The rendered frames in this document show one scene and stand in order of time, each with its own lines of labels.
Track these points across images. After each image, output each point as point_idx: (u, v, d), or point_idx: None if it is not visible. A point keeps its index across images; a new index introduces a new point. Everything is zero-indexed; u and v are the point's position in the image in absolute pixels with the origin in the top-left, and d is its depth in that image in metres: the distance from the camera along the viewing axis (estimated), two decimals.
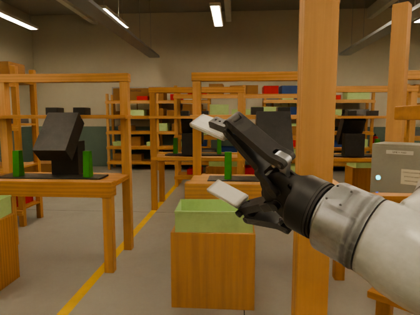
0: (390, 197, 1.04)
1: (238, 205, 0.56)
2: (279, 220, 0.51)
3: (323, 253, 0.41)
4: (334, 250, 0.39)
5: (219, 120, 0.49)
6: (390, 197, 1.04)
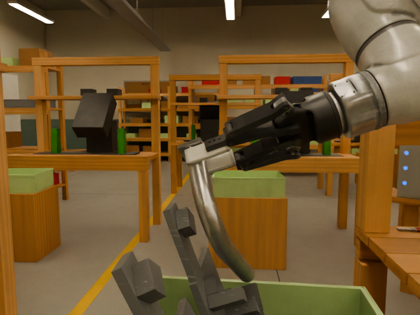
0: None
1: (235, 160, 0.56)
2: (289, 150, 0.58)
3: (361, 133, 0.52)
4: (372, 122, 0.50)
5: (213, 140, 0.53)
6: None
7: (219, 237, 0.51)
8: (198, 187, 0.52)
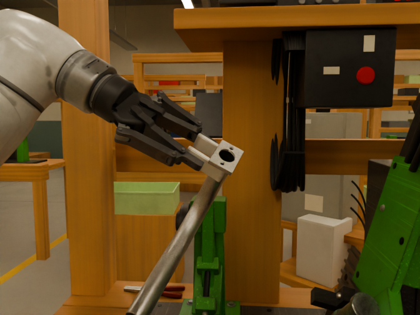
0: (184, 140, 0.91)
1: None
2: (129, 135, 0.54)
3: None
4: None
5: (209, 140, 0.58)
6: (184, 140, 0.91)
7: None
8: None
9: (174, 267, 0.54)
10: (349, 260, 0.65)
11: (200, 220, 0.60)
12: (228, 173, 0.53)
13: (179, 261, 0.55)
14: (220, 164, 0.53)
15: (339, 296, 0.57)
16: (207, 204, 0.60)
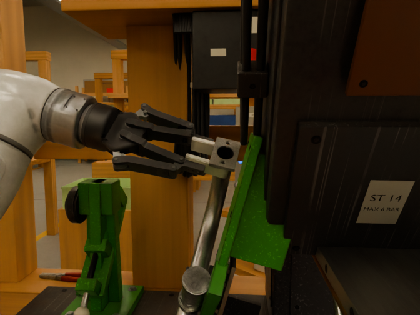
0: None
1: None
2: (126, 160, 0.54)
3: None
4: None
5: (204, 139, 0.58)
6: None
7: None
8: None
9: (206, 268, 0.56)
10: None
11: (219, 215, 0.62)
12: (231, 170, 0.53)
13: (209, 260, 0.58)
14: (221, 164, 0.53)
15: None
16: (220, 199, 0.61)
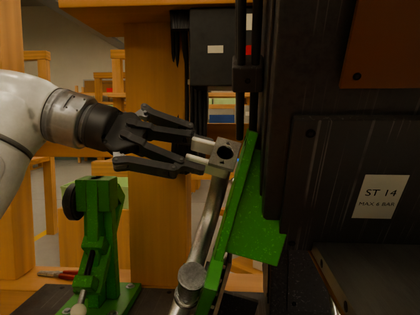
0: None
1: None
2: (126, 160, 0.54)
3: None
4: None
5: (204, 139, 0.58)
6: None
7: None
8: None
9: None
10: None
11: (217, 215, 0.62)
12: (230, 170, 0.53)
13: (205, 260, 0.58)
14: (220, 164, 0.53)
15: None
16: (219, 199, 0.61)
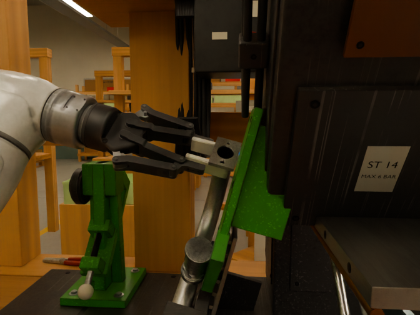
0: None
1: None
2: (126, 160, 0.54)
3: None
4: None
5: (204, 139, 0.58)
6: None
7: None
8: None
9: None
10: None
11: (217, 216, 0.61)
12: (230, 170, 0.53)
13: None
14: (220, 163, 0.53)
15: None
16: (219, 200, 0.61)
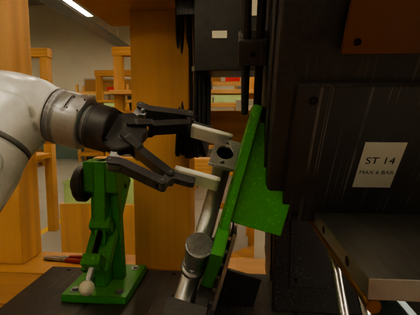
0: None
1: None
2: (121, 162, 0.54)
3: None
4: None
5: (204, 126, 0.60)
6: None
7: None
8: None
9: None
10: None
11: (215, 215, 0.62)
12: (230, 170, 0.53)
13: None
14: (220, 164, 0.53)
15: None
16: (218, 200, 0.61)
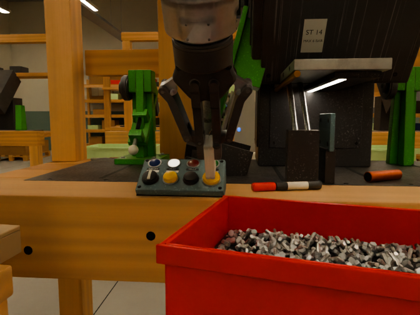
0: (135, 50, 1.25)
1: (208, 135, 0.55)
2: (175, 90, 0.49)
3: None
4: None
5: (221, 150, 0.55)
6: (135, 50, 1.25)
7: None
8: None
9: (210, 124, 0.88)
10: None
11: None
12: None
13: None
14: None
15: None
16: None
